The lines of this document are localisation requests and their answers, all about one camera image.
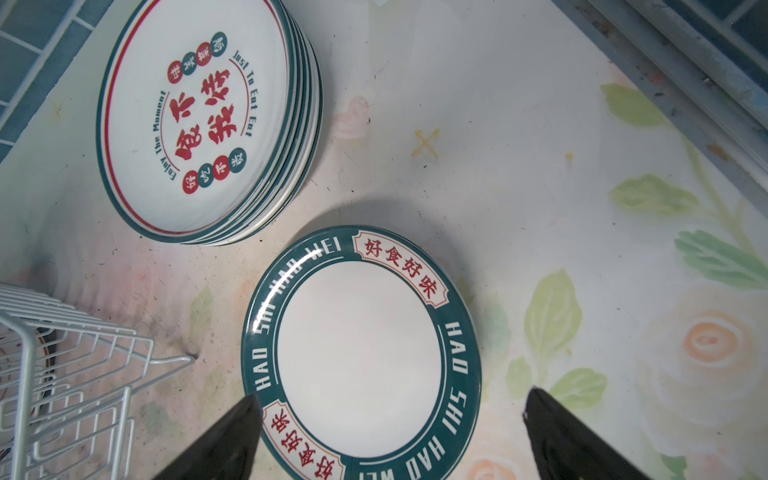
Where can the white wire dish rack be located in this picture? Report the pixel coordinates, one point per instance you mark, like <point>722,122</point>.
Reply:
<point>67,383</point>

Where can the white plate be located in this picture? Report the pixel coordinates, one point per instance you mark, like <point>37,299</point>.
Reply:
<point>363,357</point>
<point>192,107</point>
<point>297,165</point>

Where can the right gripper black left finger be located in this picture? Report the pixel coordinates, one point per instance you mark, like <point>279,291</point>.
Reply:
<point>226,450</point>

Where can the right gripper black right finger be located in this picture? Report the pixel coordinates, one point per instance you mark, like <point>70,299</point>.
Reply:
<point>564,447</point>

